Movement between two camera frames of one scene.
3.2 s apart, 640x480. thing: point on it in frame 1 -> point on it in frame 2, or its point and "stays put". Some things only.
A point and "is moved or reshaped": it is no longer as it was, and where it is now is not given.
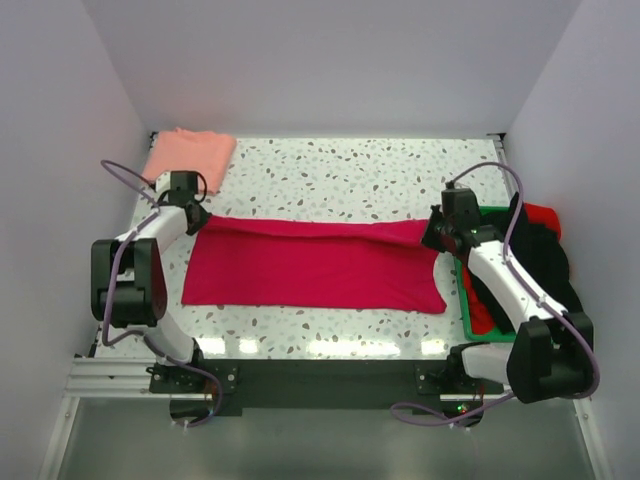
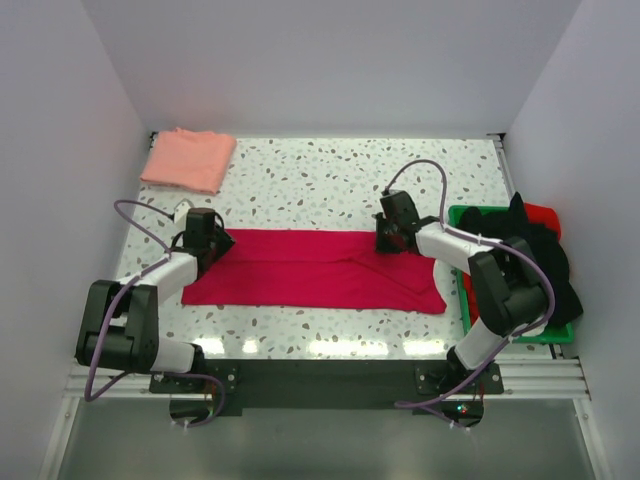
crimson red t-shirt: [335, 264] is moved or reshaped
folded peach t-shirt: [209, 153] stays put
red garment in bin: [480, 317] stays put
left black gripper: [202, 219] -> [225, 243]
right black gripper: [427, 237] -> [380, 245]
